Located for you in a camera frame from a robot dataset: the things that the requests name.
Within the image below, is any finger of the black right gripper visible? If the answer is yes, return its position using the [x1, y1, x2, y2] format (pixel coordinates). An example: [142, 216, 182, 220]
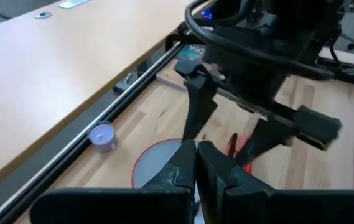
[234, 118, 296, 169]
[181, 74, 218, 144]

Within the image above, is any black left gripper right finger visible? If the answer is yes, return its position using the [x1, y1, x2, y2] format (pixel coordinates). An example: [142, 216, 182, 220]
[197, 140, 354, 224]

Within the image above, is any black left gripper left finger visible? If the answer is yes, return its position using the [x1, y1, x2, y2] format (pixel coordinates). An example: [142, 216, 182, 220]
[29, 139, 197, 224]

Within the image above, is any red desk lamp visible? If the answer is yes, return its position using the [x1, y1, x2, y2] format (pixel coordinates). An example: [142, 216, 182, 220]
[131, 133, 254, 190]

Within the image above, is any Acadia picture book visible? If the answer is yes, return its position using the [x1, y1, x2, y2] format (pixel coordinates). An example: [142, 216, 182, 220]
[176, 44, 207, 63]

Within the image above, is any beige wooden desk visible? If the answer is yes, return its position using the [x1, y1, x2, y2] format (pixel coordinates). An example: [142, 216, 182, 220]
[0, 0, 215, 200]

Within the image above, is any white desk plate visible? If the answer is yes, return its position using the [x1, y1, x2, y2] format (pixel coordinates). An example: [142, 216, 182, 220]
[57, 0, 91, 9]

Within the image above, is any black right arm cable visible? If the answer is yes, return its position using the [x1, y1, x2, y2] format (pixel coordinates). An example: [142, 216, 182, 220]
[184, 0, 336, 81]

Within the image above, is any black aluminium table frame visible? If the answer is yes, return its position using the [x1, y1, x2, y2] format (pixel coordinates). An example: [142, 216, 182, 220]
[0, 29, 202, 224]

